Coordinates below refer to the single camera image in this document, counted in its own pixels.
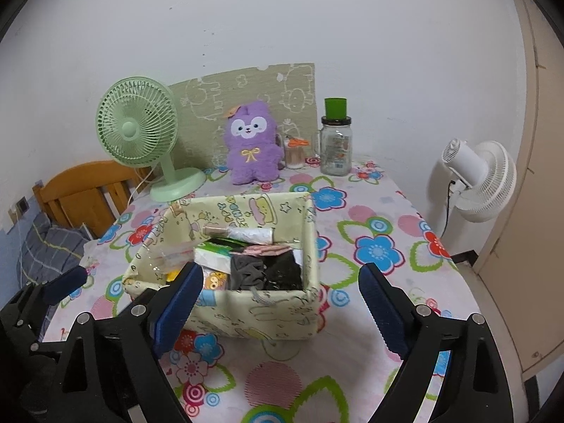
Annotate grey sock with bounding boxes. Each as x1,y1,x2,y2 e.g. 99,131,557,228
230,253,265,292

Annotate beige cartoon board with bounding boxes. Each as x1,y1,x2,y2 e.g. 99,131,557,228
167,62,317,170

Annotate beige door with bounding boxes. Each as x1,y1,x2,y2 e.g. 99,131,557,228
473,0,564,380

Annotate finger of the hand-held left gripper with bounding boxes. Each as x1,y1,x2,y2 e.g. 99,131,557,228
9,265,89,318

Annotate white standing fan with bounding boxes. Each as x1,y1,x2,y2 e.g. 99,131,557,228
442,138,517,223

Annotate purple plush toy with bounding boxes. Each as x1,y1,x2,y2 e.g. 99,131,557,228
222,100,285,186

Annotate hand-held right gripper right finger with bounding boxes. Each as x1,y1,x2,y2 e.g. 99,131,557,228
358,262,507,423

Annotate wooden bed headboard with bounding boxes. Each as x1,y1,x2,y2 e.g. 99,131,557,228
33,161,155,241

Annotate black cloth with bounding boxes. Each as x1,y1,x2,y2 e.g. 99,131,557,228
260,251,305,292

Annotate glass jar mug green lid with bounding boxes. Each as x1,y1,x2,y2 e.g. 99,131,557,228
312,97,353,176

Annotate green desk fan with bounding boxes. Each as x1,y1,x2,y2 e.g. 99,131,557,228
96,76,207,203

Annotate yellow cartoon tissue packet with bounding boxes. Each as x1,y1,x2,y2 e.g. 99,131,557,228
198,269,232,292

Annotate cotton swab container orange lid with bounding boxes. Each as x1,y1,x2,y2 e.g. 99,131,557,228
282,134,310,170

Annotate pink soft item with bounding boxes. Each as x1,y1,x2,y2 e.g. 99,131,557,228
240,244,292,257

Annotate white face mask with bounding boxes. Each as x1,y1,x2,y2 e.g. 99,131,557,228
227,228,276,246

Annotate green tissue packet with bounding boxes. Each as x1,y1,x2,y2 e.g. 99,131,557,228
194,238,243,269

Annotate yellow cartoon fabric storage box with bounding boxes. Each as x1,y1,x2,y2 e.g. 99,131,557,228
122,193,321,340

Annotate floral tablecloth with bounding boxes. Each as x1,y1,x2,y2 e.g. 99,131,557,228
42,159,485,423

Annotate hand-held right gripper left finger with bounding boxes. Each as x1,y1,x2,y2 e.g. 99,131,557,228
57,262,206,423

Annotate grey plaid pillow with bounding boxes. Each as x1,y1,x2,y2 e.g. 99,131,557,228
17,211,89,283

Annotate clear plastic packet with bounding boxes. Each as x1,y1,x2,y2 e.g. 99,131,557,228
152,247,197,274

